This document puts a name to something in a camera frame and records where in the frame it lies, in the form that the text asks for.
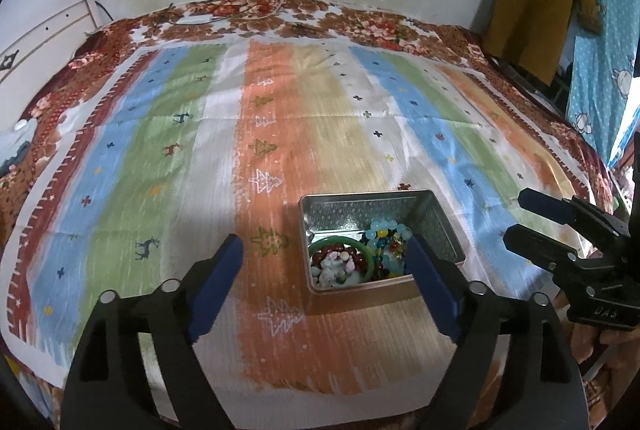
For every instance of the grey cloth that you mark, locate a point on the grey cloth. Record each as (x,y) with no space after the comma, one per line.
(15,145)

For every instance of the silver metal tin box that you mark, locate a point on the silver metal tin box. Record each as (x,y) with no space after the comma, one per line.
(350,210)

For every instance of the dark metal frame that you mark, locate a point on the dark metal frame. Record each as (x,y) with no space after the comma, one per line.
(530,82)

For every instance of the person's right hand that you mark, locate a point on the person's right hand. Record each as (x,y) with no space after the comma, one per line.
(582,340)

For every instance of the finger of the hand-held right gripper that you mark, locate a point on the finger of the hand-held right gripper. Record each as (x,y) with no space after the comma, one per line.
(545,205)
(530,242)

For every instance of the red floral bedsheet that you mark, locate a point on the red floral bedsheet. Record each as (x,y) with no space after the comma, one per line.
(350,22)

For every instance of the mustard yellow garment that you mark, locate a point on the mustard yellow garment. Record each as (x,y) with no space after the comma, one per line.
(535,0)

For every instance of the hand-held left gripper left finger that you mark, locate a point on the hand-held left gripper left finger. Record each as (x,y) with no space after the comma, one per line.
(220,280)

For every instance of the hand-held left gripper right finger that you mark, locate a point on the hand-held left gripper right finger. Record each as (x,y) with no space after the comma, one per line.
(430,280)

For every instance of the blue printed cloth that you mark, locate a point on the blue printed cloth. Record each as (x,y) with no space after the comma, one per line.
(600,60)

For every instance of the striped pastel blanket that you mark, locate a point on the striped pastel blanket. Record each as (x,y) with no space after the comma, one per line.
(150,160)

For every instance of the green jade bangle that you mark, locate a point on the green jade bangle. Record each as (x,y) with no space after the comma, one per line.
(368,260)

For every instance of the white headboard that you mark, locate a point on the white headboard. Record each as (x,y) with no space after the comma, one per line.
(50,30)

